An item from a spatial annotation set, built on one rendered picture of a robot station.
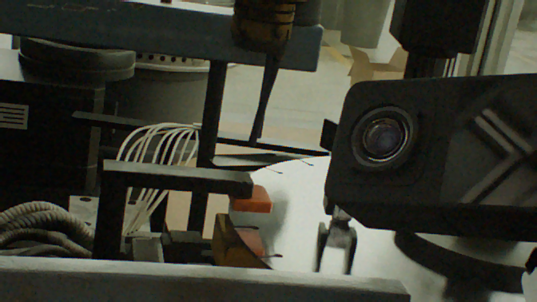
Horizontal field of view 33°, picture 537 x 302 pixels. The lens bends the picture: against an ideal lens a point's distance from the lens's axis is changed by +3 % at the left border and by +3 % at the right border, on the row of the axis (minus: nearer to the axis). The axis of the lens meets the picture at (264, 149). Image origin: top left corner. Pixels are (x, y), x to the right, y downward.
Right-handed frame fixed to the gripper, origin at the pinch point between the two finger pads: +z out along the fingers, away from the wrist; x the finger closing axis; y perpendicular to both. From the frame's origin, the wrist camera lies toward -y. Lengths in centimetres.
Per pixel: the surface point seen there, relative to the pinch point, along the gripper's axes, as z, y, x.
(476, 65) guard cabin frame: 114, 8, 63
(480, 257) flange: 13.3, -0.2, 3.4
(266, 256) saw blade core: 10.3, -12.2, -0.1
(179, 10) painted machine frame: 23.5, -24.6, 19.9
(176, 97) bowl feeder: 72, -34, 30
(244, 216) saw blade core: 14.6, -14.6, 2.8
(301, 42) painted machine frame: 26.9, -15.0, 21.0
